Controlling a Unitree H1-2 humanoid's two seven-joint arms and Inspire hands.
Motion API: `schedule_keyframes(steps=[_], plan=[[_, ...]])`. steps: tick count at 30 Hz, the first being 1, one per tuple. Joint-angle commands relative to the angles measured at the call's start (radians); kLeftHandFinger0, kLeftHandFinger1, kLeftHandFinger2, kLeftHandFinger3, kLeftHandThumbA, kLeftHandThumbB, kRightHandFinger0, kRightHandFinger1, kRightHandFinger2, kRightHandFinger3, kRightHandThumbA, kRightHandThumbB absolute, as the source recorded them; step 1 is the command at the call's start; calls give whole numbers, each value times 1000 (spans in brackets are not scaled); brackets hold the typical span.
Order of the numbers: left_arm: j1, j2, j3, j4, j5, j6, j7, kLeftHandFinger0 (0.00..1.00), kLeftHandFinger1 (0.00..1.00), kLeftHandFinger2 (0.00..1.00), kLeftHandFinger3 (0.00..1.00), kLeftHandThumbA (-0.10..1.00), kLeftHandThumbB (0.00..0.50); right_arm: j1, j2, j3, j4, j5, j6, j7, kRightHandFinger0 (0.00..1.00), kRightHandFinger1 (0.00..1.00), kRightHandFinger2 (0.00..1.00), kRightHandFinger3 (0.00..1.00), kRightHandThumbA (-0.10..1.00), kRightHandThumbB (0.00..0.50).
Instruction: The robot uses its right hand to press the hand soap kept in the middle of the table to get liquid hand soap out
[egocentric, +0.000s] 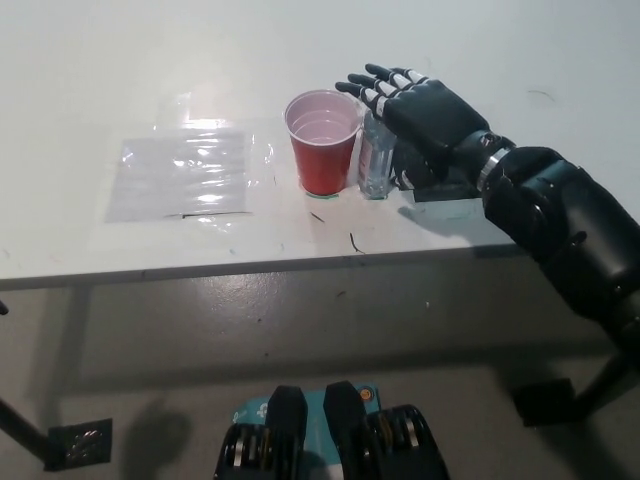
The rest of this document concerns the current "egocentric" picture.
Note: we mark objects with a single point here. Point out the clear soap pump bottle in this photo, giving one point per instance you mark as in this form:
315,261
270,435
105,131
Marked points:
375,160

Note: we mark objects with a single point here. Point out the black teal robot torso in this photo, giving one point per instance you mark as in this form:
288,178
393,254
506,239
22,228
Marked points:
340,440

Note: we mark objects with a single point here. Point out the clear plastic covered sheet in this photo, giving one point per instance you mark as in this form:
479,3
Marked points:
182,175

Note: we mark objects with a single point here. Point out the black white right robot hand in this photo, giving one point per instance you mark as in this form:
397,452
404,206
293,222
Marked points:
430,117

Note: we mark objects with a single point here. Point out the black metal table leg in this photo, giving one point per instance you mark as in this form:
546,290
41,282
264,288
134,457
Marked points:
22,432
607,382

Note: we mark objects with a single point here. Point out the black tape patch on table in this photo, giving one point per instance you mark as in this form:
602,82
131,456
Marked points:
442,193

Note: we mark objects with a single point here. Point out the red plastic cup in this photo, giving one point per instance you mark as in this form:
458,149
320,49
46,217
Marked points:
324,160

